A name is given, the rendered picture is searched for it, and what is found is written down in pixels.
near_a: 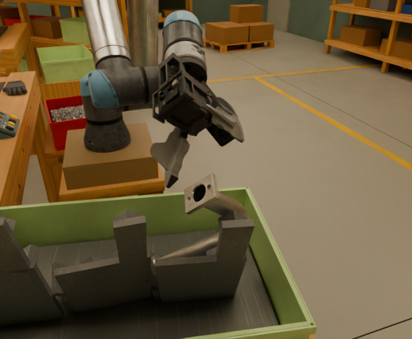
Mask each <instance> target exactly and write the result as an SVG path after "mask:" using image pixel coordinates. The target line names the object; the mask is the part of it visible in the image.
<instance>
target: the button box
mask: <svg viewBox="0 0 412 339"><path fill-rule="evenodd" d="M2 113H3V112H2ZM4 114H5V113H4ZM0 116H2V117H4V118H0V119H1V120H2V122H0V124H1V125H0V139H7V138H13V137H15V135H16V132H17V128H18V126H19V122H20V120H19V119H17V120H16V122H15V126H14V129H13V130H9V129H8V128H7V127H6V126H7V125H8V122H9V119H10V117H9V115H8V114H5V115H2V114H0Z"/></svg>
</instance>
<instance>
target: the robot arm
mask: <svg viewBox="0 0 412 339"><path fill-rule="evenodd" d="M126 2H127V16H128V42H129V49H128V44H127V41H126V36H125V33H124V27H123V24H122V19H121V16H120V10H119V7H118V2H117V0H81V3H82V7H83V13H84V16H85V23H86V26H87V32H88V36H89V41H90V45H91V51H92V55H93V60H94V64H95V70H94V71H90V72H89V73H88V74H86V75H85V76H83V77H82V78H81V80H80V88H81V93H80V94H81V97H82V101H83V108H84V113H85V119H86V127H85V134H84V138H83V141H84V146H85V148H86V149H88V150H89V151H92V152H97V153H109V152H113V151H118V150H121V149H123V148H125V147H127V146H128V145H129V144H130V142H131V140H130V133H129V131H128V129H127V127H126V125H125V123H124V120H123V117H122V112H125V111H131V110H142V109H147V108H150V109H153V118H155V119H156V120H158V121H159V122H161V123H163V124H164V123H165V120H166V121H167V122H168V123H170V124H172V125H173V126H176V127H175V128H174V130H173V131H171V132H170V133H169V135H168V137H167V140H166V141H165V142H164V143H153V144H152V146H151V149H150V152H151V155H152V156H153V157H154V158H155V159H156V160H157V161H158V162H159V163H160V164H161V165H162V166H163V167H164V168H165V187H166V188H170V187H172V185H174V183H176V181H178V179H179V178H178V175H179V171H180V169H181V167H182V162H183V159H184V157H185V155H186V153H187V152H188V150H189V148H190V144H189V143H188V140H187V137H188V134H189V135H191V136H195V137H196V136H197V135H198V133H199V132H201V131H202V130H204V129H205V128H206V129H207V131H208V132H209V133H210V134H211V135H212V136H213V138H214V139H215V140H216V142H217V143H218V144H219V145H220V146H221V147H223V146H225V145H226V144H228V143H230V142H231V141H232V140H234V139H236V140H238V141H239V142H241V143H242V142H243V141H244V134H243V128H242V126H241V123H240V121H239V119H238V116H237V114H236V112H235V111H234V109H233V107H232V106H231V105H230V104H229V103H228V102H227V101H225V100H224V99H222V98H220V97H216V96H215V94H214V93H213V92H212V90H211V89H210V88H209V87H208V85H207V84H206V82H207V66H206V58H205V52H204V44H203V39H202V29H201V27H200V23H199V21H198V18H197V17H196V16H195V15H194V14H192V13H191V12H188V11H184V10H179V11H174V12H173V13H171V14H169V15H168V16H167V18H166V19H165V21H164V24H163V31H162V34H163V58H162V63H160V64H158V46H159V0H126ZM156 107H158V108H159V114H157V113H156V112H155V108H156Z"/></svg>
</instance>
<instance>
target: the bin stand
mask: <svg viewBox="0 0 412 339"><path fill-rule="evenodd" d="M64 154H65V150H61V151H57V150H56V149H55V147H54V142H53V139H52V133H51V130H50V125H49V123H48V128H47V135H46V148H45V157H46V162H47V165H48V167H50V172H51V176H52V181H53V184H54V189H55V192H56V197H57V200H58V202H60V198H59V191H60V182H61V177H62V172H63V159H64Z"/></svg>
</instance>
